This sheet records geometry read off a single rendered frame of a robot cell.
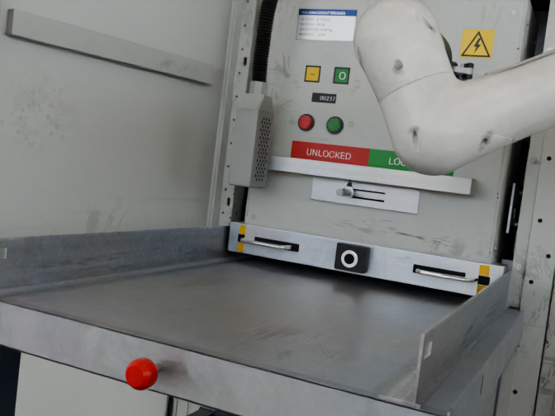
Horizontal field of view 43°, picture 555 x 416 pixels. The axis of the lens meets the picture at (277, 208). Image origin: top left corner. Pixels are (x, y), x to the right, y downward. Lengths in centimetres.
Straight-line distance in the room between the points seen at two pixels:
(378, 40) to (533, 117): 21
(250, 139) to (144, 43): 27
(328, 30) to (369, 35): 50
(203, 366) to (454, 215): 67
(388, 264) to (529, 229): 26
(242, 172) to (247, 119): 10
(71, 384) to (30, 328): 88
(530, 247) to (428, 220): 18
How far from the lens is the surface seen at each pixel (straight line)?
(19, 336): 91
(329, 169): 131
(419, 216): 130
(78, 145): 127
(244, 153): 130
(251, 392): 73
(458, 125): 86
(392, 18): 89
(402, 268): 130
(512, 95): 89
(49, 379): 181
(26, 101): 121
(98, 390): 172
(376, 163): 132
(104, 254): 111
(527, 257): 132
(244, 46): 151
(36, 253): 100
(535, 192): 132
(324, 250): 134
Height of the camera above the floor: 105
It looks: 3 degrees down
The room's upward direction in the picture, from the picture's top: 7 degrees clockwise
